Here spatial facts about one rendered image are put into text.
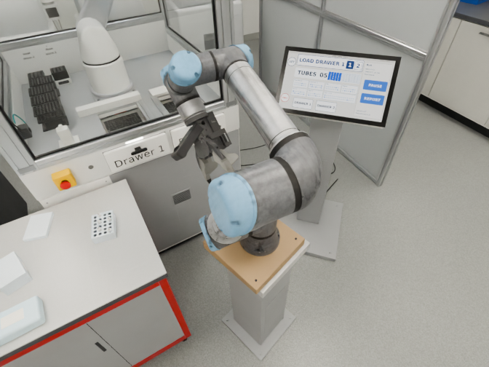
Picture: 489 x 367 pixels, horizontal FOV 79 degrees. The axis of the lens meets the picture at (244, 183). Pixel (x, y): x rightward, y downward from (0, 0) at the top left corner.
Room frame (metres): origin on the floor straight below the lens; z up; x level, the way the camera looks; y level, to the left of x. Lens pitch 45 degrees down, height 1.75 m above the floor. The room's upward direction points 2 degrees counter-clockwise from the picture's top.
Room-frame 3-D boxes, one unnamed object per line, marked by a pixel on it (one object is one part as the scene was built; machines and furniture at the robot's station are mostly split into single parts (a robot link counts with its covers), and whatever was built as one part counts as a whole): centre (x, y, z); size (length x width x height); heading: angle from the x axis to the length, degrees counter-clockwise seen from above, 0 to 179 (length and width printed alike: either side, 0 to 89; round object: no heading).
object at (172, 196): (1.56, 0.68, 0.40); 1.03 x 0.95 x 0.80; 119
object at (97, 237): (0.76, 0.58, 0.78); 0.12 x 0.08 x 0.04; 18
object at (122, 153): (1.11, 0.49, 0.87); 0.29 x 0.02 x 0.11; 119
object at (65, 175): (0.94, 0.77, 0.88); 0.07 x 0.05 x 0.07; 119
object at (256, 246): (0.65, -0.05, 0.85); 0.15 x 0.15 x 0.10
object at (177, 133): (1.27, 0.22, 0.87); 0.29 x 0.02 x 0.11; 119
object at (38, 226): (0.78, 0.86, 0.77); 0.13 x 0.09 x 0.02; 12
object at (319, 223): (1.31, -0.44, 0.51); 0.50 x 0.45 x 1.02; 160
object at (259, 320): (0.65, -0.05, 0.38); 0.30 x 0.30 x 0.76; 45
